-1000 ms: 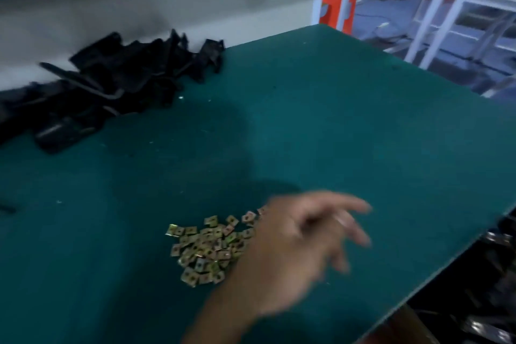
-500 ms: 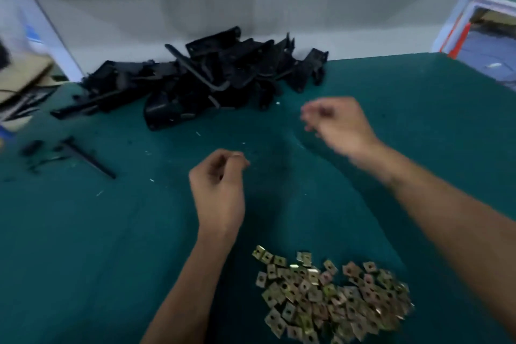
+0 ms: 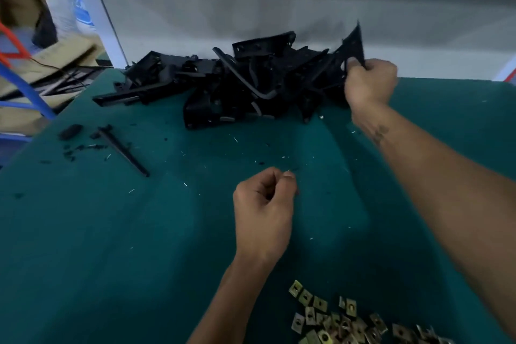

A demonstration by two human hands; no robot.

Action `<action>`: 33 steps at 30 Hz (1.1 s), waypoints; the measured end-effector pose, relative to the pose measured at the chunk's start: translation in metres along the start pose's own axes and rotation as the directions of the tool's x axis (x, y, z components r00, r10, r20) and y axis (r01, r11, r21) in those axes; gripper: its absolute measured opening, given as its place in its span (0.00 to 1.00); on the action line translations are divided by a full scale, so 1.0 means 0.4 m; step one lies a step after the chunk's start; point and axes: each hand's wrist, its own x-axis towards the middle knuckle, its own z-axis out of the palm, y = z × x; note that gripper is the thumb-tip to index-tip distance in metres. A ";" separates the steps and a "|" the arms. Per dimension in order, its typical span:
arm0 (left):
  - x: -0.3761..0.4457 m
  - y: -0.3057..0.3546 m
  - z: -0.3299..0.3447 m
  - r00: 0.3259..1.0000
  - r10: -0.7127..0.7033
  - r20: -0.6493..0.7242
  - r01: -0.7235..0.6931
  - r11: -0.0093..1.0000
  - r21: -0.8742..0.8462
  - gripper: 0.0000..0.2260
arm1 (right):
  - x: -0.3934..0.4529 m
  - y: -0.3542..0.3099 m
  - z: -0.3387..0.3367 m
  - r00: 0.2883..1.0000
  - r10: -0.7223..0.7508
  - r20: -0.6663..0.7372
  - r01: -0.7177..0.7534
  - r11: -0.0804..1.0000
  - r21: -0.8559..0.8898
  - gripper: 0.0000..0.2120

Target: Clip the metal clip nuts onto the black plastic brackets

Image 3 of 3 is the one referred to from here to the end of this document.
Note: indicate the person's right hand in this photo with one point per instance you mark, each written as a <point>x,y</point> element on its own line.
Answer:
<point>371,86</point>

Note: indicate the person's left hand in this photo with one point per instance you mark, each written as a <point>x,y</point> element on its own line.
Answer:
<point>262,219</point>

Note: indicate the pile of black plastic brackets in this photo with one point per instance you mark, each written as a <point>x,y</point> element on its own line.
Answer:
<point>242,82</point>

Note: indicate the pile of brass clip nuts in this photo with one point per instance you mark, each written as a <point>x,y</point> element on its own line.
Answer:
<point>355,323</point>

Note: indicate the person's right forearm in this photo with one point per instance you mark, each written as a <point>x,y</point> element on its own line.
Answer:
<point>451,186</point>

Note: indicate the person's left forearm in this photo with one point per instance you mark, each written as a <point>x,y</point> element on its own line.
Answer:
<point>230,307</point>

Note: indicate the green table cloth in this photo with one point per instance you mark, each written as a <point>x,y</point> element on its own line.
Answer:
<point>121,235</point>

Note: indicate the thin black plastic strip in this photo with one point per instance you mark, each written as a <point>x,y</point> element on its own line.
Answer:
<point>122,150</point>

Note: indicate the brown cardboard piece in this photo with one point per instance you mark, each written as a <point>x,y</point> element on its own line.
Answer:
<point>40,74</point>

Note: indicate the black bag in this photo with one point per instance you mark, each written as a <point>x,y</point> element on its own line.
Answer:
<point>44,29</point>

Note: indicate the white printed sack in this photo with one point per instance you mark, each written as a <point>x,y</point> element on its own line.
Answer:
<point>68,1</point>

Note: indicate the white metal rack frame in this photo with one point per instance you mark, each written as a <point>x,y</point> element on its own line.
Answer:
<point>504,70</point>

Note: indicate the white metal post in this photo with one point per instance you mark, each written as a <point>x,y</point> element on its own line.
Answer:
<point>101,17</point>

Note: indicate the blue metal frame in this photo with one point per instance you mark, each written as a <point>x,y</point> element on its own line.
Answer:
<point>24,86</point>

